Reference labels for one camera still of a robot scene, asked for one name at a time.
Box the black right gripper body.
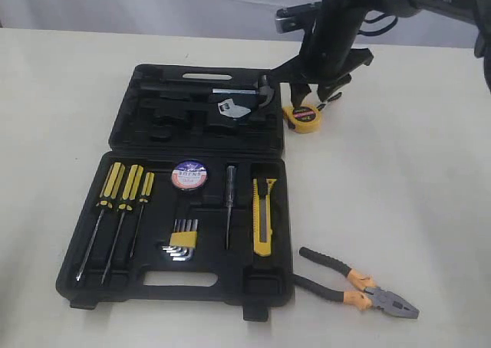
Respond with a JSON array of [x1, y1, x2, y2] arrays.
[[298, 0, 374, 84]]

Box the yellow tape measure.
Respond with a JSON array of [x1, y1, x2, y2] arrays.
[[282, 92, 342, 134]]

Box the clear voltage tester screwdriver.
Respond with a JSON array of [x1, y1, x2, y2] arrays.
[[225, 166, 236, 249]]

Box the black electrical tape roll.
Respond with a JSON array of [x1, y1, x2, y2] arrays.
[[171, 160, 209, 191]]

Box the yellow utility knife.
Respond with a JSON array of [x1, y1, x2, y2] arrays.
[[252, 178, 277, 257]]

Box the orange black handled pliers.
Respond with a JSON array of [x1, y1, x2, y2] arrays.
[[293, 247, 420, 320]]

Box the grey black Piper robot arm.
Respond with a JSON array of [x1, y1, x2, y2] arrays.
[[270, 0, 490, 107]]

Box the black plastic tool case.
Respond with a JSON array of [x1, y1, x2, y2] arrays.
[[56, 64, 292, 322]]

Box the silver adjustable wrench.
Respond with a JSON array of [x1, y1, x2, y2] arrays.
[[217, 98, 252, 120]]

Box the small yellow black screwdriver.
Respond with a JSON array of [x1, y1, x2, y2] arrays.
[[129, 172, 155, 260]]

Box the middle yellow black screwdriver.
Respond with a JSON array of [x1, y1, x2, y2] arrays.
[[101, 164, 143, 285]]

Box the hex key set yellow holder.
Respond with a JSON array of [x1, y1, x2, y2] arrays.
[[159, 219, 199, 262]]

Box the large yellow black screwdriver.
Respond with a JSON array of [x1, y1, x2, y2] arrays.
[[75, 162, 125, 282]]

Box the claw hammer black handle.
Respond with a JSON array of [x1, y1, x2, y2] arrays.
[[139, 75, 275, 107]]

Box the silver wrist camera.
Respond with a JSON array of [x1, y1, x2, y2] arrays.
[[275, 2, 321, 34]]

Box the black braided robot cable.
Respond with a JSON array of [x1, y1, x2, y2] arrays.
[[360, 10, 400, 37]]

